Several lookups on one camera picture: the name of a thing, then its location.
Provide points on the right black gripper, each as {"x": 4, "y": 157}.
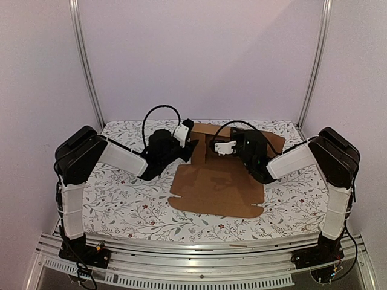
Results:
{"x": 234, "y": 136}

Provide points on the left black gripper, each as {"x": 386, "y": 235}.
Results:
{"x": 190, "y": 147}

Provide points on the brown cardboard box sheet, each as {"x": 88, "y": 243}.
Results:
{"x": 213, "y": 184}

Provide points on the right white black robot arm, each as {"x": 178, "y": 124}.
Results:
{"x": 335, "y": 160}

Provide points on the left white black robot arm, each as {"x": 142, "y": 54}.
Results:
{"x": 76, "y": 158}

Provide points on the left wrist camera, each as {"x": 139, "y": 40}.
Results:
{"x": 182, "y": 131}

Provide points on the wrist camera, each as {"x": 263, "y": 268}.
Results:
{"x": 223, "y": 148}
{"x": 182, "y": 131}

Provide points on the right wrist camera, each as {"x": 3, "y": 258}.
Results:
{"x": 223, "y": 148}

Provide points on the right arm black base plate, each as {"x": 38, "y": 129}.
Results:
{"x": 314, "y": 256}

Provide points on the aluminium front rail base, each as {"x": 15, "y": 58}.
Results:
{"x": 251, "y": 264}

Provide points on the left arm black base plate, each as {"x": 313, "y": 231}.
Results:
{"x": 85, "y": 254}

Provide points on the right aluminium frame post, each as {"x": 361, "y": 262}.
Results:
{"x": 318, "y": 56}

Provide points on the aluminium frame post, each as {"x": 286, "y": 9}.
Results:
{"x": 318, "y": 56}
{"x": 84, "y": 61}

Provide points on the left aluminium frame post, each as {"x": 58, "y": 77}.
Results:
{"x": 84, "y": 61}

